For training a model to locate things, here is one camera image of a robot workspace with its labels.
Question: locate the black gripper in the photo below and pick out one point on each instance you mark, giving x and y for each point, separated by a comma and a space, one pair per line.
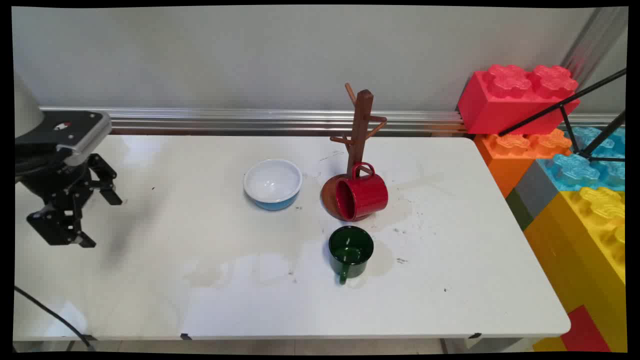
55, 177

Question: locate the red enamel mug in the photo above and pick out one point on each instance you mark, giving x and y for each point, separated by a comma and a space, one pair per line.
367, 195

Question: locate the white and blue bowl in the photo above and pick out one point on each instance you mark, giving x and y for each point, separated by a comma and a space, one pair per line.
272, 182

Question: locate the dark green enamel mug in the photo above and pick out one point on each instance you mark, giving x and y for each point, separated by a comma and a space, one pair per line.
350, 250

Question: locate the brown wooden mug tree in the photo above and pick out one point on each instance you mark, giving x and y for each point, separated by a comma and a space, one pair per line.
361, 120

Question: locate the big orange toy block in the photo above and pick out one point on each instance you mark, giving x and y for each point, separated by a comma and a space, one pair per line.
505, 160

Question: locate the big red toy block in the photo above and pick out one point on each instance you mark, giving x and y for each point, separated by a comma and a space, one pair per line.
500, 105

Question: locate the big dark green toy block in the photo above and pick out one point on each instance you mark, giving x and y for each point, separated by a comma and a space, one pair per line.
519, 210

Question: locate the big grey toy block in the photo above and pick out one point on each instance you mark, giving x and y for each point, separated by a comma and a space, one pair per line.
535, 192

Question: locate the black tripod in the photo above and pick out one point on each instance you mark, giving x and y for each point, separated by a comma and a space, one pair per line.
565, 104

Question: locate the big light blue toy block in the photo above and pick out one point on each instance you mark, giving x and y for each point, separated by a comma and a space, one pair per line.
575, 170

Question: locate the big yellow toy block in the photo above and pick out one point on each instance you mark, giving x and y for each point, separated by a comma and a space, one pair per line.
580, 250

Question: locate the small red flat block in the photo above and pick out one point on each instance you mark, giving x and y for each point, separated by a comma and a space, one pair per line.
585, 332

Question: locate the slanted aluminium profile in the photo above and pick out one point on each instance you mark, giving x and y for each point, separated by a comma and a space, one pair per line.
592, 42

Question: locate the horizontal aluminium rail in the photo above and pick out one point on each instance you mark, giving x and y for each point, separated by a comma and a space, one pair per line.
250, 120

